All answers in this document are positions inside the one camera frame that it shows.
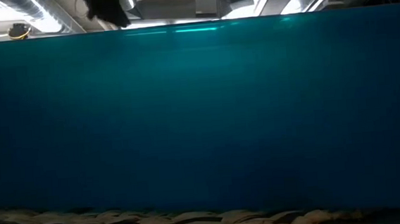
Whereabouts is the blue plastic bin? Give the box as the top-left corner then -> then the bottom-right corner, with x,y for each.
0,4 -> 400,224

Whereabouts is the grey ceiling box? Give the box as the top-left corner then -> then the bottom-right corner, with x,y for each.
194,0 -> 221,20

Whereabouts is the round silver air duct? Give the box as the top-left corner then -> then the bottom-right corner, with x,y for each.
0,0 -> 88,39

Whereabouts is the yellow black cord reel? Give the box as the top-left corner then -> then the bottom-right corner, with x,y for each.
6,21 -> 34,42

